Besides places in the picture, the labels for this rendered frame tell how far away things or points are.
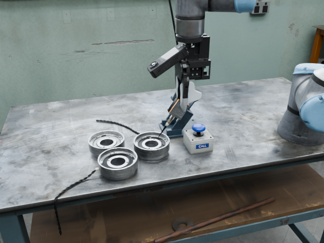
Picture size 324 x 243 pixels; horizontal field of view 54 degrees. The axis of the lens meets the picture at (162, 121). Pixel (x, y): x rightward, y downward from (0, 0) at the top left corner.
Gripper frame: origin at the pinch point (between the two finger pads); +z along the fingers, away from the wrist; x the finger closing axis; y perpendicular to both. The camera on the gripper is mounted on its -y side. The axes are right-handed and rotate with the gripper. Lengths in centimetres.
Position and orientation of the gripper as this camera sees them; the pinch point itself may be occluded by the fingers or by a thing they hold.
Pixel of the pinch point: (180, 105)
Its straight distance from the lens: 92.4
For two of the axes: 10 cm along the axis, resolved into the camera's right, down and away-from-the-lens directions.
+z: 0.1, 8.9, 4.6
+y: 9.8, -1.1, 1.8
